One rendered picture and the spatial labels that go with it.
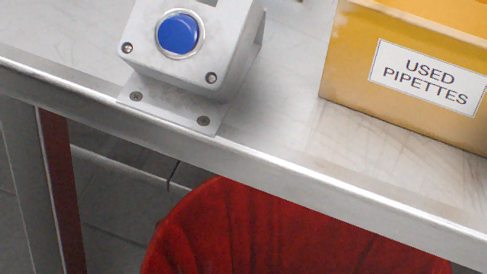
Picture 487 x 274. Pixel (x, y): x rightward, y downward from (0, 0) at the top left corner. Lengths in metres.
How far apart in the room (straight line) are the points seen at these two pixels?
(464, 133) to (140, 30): 0.22
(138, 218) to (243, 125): 0.99
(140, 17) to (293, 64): 0.12
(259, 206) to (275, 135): 0.55
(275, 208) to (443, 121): 0.56
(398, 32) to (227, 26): 0.10
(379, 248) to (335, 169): 0.57
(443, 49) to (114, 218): 1.09
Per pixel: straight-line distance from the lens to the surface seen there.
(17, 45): 0.67
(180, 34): 0.58
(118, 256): 1.57
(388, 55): 0.59
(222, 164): 0.63
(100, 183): 1.64
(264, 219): 1.19
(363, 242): 1.20
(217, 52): 0.58
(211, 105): 0.63
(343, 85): 0.63
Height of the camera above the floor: 1.38
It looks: 54 degrees down
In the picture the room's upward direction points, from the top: 7 degrees clockwise
